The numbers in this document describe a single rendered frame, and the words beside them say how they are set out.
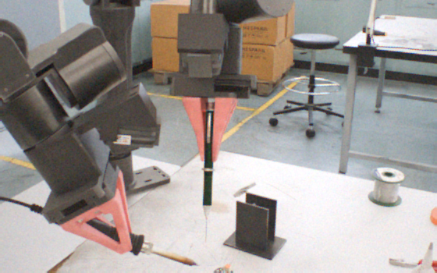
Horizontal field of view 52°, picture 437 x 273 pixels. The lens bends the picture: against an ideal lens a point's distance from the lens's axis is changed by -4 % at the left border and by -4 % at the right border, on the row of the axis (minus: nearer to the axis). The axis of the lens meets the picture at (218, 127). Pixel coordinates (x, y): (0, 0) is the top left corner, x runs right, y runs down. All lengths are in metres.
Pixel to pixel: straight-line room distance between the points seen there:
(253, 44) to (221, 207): 3.20
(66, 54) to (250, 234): 0.40
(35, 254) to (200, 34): 0.46
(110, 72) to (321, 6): 4.48
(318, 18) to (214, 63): 4.49
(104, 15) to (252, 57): 3.29
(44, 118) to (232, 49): 0.21
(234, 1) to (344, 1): 4.37
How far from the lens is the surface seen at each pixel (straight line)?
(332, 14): 4.88
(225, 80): 0.51
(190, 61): 0.44
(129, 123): 0.45
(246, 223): 0.71
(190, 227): 0.78
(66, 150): 0.45
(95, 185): 0.45
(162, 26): 4.26
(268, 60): 3.95
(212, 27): 0.44
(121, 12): 0.76
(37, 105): 0.45
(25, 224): 0.85
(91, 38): 0.47
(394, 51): 2.33
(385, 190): 0.88
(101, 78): 0.47
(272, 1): 0.47
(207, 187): 0.54
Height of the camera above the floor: 1.18
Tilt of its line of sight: 21 degrees down
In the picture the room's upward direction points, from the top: straight up
